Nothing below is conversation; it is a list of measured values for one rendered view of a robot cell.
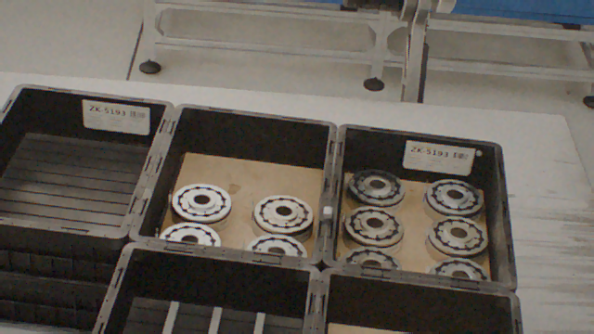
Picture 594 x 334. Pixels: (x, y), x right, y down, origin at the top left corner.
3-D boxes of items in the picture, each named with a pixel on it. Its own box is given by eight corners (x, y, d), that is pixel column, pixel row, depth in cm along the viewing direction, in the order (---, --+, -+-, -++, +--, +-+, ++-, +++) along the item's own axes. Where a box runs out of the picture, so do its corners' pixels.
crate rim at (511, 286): (337, 133, 187) (339, 122, 186) (499, 153, 186) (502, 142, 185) (319, 276, 155) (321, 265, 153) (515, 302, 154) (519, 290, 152)
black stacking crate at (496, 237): (332, 174, 193) (339, 125, 186) (488, 195, 192) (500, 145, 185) (315, 321, 161) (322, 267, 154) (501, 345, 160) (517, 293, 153)
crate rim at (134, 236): (176, 112, 188) (176, 101, 187) (337, 133, 187) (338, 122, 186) (126, 251, 156) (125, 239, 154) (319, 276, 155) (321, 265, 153)
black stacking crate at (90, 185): (22, 135, 195) (18, 84, 188) (174, 154, 194) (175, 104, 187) (-55, 272, 163) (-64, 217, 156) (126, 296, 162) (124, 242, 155)
